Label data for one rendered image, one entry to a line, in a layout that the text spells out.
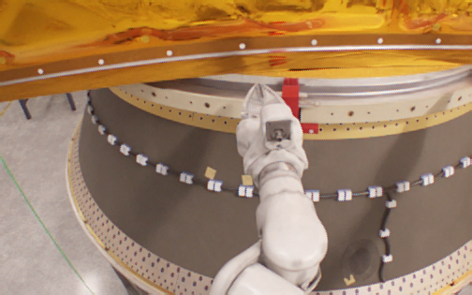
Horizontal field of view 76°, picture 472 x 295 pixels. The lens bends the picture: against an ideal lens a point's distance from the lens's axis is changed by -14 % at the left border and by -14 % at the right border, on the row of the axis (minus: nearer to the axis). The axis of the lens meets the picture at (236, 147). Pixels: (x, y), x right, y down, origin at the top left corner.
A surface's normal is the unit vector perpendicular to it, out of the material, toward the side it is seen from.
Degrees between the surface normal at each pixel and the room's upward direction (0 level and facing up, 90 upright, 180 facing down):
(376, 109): 90
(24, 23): 92
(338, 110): 90
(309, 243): 7
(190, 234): 62
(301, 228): 7
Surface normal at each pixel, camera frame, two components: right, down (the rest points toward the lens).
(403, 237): 0.13, 0.18
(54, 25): 0.03, 0.67
